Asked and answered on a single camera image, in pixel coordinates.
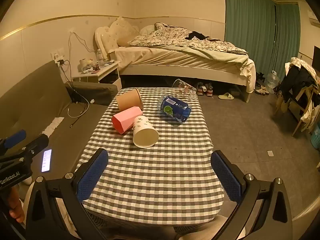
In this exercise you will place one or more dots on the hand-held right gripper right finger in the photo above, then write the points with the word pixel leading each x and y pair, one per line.
pixel 228 178

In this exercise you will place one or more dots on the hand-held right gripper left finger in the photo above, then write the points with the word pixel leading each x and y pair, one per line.
pixel 92 173

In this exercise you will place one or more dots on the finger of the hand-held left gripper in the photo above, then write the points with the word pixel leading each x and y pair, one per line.
pixel 15 136
pixel 37 143

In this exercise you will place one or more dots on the pink plastic cup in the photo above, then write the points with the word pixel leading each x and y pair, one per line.
pixel 125 120

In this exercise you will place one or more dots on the white patterned paper cup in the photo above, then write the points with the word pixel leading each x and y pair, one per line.
pixel 143 130

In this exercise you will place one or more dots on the brown paper cup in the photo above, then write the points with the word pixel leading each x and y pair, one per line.
pixel 128 100

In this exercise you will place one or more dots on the blue label plastic cup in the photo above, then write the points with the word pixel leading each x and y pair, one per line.
pixel 178 110

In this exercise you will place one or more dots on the clear glass cup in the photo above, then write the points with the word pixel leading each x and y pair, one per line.
pixel 183 87

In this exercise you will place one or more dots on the person's left hand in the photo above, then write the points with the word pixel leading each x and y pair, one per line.
pixel 15 205

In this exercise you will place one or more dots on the smartphone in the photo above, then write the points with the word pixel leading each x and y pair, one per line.
pixel 46 160

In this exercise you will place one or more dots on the white tissue paper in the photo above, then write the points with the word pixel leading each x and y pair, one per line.
pixel 53 125

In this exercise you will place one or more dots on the grey sofa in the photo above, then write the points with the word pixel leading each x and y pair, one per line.
pixel 32 105

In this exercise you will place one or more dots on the paper scrap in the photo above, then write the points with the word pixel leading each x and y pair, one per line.
pixel 270 153

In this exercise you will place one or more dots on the grey checkered tablecloth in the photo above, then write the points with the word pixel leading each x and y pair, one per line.
pixel 155 177

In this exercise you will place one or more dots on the pale slipper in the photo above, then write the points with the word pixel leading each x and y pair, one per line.
pixel 226 96

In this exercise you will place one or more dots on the grey sneaker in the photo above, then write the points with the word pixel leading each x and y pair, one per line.
pixel 209 90
pixel 200 90

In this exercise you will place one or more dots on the pair of light shoes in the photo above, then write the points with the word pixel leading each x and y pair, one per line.
pixel 262 90

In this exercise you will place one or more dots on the teal laundry basket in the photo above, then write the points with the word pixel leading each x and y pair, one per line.
pixel 316 137

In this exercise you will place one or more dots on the white nightstand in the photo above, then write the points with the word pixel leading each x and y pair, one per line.
pixel 105 73

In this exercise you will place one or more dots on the clear water bottle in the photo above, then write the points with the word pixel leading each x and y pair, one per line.
pixel 100 59

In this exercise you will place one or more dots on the large water jug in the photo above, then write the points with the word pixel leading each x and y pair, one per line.
pixel 272 80

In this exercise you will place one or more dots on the wooden chair with clothes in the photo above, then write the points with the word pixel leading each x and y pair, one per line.
pixel 300 80

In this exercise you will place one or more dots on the white bed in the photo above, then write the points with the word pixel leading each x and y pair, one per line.
pixel 180 60

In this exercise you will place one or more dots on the cream padded headboard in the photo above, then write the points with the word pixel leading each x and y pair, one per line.
pixel 111 36

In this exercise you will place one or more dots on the black clothing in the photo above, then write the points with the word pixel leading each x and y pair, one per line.
pixel 200 35

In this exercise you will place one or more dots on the black television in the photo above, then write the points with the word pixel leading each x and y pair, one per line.
pixel 317 58

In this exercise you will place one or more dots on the floral blanket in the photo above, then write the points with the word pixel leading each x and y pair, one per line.
pixel 175 36

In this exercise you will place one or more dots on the green curtain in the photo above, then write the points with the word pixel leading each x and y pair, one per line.
pixel 286 37
pixel 247 15

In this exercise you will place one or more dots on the white pillow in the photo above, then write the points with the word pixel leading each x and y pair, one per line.
pixel 147 30

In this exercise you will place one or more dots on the white air conditioner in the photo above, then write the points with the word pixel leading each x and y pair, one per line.
pixel 313 17

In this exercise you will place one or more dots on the wall power socket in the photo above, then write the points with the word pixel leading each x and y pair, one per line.
pixel 58 55

